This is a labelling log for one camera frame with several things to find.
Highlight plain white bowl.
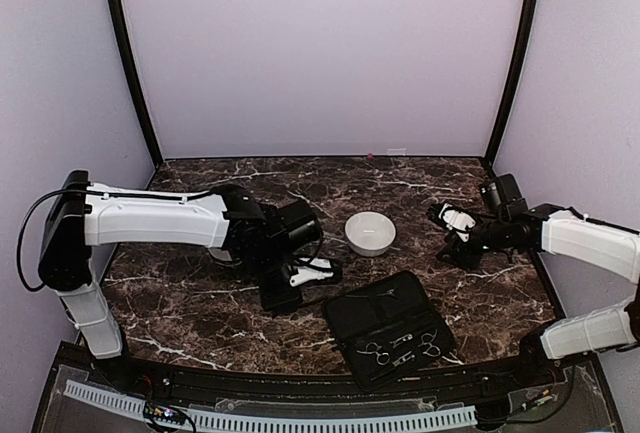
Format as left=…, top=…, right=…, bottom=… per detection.
left=344, top=211, right=396, bottom=258

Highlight black zippered tool case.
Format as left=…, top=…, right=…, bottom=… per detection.
left=322, top=271, right=455, bottom=392

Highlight black hair clip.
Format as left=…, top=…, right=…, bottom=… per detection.
left=366, top=288, right=398, bottom=301
left=281, top=296, right=329, bottom=314

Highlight silver thinning scissors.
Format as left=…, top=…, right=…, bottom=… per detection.
left=419, top=332, right=441, bottom=358

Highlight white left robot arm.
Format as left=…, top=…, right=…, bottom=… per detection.
left=32, top=170, right=322, bottom=389

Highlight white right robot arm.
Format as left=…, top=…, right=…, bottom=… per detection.
left=427, top=203, right=639, bottom=387

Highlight white bowl with blue rim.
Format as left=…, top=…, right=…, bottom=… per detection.
left=208, top=248, right=234, bottom=265

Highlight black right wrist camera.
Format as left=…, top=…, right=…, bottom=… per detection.
left=480, top=174, right=528, bottom=222

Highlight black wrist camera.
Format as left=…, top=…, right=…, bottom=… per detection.
left=276, top=199, right=322, bottom=253
left=480, top=174, right=528, bottom=222

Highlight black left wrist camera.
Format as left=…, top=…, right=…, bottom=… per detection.
left=276, top=199, right=322, bottom=253

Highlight clear tape on wall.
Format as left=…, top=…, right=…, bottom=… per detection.
left=387, top=148, right=407, bottom=156

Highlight white slotted cable duct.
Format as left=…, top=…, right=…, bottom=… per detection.
left=63, top=380, right=478, bottom=432

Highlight black front table rail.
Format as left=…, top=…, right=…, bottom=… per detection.
left=48, top=342, right=576, bottom=406

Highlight black right corner post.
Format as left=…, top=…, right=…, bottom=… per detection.
left=481, top=0, right=538, bottom=176

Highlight black corner post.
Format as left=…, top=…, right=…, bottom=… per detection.
left=481, top=0, right=538, bottom=176
left=107, top=0, right=164, bottom=169

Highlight black left corner post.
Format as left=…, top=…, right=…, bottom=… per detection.
left=107, top=0, right=164, bottom=169

